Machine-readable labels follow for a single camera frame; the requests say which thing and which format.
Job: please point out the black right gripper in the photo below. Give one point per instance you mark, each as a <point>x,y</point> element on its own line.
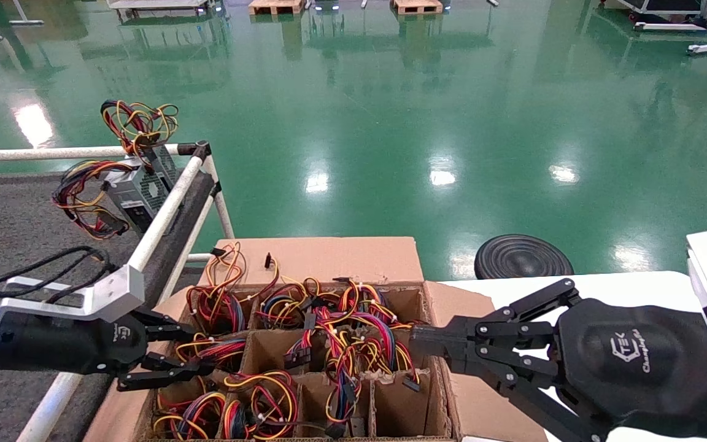
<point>636,362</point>

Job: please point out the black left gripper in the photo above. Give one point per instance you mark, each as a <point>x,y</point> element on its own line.
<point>65,344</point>

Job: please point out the cardboard box with dividers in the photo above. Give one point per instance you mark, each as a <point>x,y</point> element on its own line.
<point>329,261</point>

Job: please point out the black round ribbed disc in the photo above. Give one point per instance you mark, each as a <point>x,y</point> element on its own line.
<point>520,258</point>

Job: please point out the grey felt mat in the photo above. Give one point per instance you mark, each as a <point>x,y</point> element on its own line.
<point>22,209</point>

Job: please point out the grey metal platform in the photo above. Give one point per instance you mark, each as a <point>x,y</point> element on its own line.
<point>158,3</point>

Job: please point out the wooden pallet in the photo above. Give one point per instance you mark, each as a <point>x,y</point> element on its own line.
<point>275,6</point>
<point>416,6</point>

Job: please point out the dark equipment case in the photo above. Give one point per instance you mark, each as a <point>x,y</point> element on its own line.
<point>666,5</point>

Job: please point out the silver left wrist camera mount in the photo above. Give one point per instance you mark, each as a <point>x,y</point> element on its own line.
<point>114,294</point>

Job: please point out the black foam rail pad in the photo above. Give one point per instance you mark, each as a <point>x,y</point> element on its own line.
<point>193,212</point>

